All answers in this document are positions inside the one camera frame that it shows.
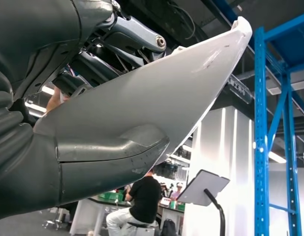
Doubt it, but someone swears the black backpack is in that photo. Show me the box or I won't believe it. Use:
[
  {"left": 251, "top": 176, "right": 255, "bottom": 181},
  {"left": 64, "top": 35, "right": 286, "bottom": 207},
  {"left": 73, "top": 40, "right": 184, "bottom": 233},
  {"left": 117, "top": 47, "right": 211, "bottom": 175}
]
[{"left": 161, "top": 219, "right": 177, "bottom": 236}]

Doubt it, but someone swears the white lit pillar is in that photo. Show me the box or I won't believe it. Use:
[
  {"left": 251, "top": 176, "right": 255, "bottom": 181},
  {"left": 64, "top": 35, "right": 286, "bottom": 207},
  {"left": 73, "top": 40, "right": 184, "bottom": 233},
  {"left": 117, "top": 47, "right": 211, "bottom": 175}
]
[{"left": 183, "top": 106, "right": 255, "bottom": 236}]

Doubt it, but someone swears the grey tablet on black stand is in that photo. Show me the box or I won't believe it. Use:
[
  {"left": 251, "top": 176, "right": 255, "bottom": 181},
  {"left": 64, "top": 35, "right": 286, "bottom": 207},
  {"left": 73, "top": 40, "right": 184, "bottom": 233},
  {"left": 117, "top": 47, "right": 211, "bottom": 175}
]
[{"left": 177, "top": 169, "right": 230, "bottom": 236}]

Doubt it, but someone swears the ceiling strip light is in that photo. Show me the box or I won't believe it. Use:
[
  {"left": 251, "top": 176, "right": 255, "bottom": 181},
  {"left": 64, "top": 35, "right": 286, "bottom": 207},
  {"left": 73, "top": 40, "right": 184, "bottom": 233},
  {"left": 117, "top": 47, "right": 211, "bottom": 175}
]
[
  {"left": 24, "top": 101, "right": 47, "bottom": 114},
  {"left": 267, "top": 151, "right": 287, "bottom": 164}
]

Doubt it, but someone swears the white table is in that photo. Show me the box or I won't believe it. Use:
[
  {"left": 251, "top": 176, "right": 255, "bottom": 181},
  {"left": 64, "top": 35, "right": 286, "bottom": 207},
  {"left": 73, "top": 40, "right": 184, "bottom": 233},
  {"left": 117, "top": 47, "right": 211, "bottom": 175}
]
[{"left": 70, "top": 195, "right": 186, "bottom": 236}]

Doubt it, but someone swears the person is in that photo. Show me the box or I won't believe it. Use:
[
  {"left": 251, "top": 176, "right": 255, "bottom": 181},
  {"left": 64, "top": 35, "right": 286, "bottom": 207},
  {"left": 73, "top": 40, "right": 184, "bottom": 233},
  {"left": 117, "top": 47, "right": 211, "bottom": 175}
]
[
  {"left": 170, "top": 182, "right": 184, "bottom": 201},
  {"left": 106, "top": 169, "right": 162, "bottom": 236}
]

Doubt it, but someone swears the blue metal shelf rack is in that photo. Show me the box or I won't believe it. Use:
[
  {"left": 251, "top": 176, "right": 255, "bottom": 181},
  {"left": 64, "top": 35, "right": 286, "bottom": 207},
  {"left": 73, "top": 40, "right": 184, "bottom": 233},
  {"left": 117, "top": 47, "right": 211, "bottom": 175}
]
[{"left": 201, "top": 0, "right": 304, "bottom": 236}]

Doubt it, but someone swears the black round stool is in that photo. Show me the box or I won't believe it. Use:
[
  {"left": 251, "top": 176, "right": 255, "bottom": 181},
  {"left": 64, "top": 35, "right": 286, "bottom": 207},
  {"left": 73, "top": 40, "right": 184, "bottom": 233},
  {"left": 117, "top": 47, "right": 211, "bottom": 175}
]
[{"left": 127, "top": 221, "right": 159, "bottom": 236}]

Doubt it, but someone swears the green plastic crate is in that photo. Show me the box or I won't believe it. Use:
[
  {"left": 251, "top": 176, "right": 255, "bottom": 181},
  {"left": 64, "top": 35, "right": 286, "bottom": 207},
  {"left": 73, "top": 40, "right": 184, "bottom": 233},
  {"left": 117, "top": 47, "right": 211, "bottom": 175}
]
[{"left": 97, "top": 191, "right": 125, "bottom": 203}]

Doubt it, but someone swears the black hanging sign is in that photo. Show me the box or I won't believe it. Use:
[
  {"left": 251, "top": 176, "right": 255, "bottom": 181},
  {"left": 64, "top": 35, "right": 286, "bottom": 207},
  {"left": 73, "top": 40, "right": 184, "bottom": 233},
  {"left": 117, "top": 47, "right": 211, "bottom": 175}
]
[{"left": 227, "top": 74, "right": 253, "bottom": 105}]

